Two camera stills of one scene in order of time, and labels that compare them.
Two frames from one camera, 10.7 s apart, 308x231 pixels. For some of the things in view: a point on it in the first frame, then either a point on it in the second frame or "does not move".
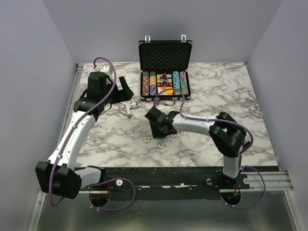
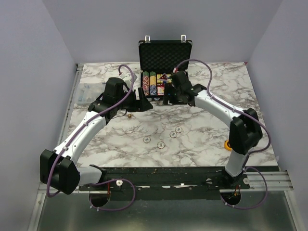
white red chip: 147,139 does not move
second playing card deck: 164,78 does not move
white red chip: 173,135 does not move
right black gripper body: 157,132 → 177,99
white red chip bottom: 161,145 does not move
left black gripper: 124,95 → 143,104
